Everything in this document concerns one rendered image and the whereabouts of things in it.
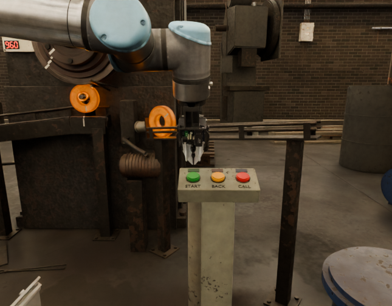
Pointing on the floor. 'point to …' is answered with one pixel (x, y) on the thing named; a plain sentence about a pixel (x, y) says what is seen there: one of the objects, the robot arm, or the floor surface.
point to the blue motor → (391, 186)
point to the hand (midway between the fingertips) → (193, 158)
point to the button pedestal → (217, 226)
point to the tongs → (28, 269)
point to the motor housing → (138, 195)
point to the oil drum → (371, 129)
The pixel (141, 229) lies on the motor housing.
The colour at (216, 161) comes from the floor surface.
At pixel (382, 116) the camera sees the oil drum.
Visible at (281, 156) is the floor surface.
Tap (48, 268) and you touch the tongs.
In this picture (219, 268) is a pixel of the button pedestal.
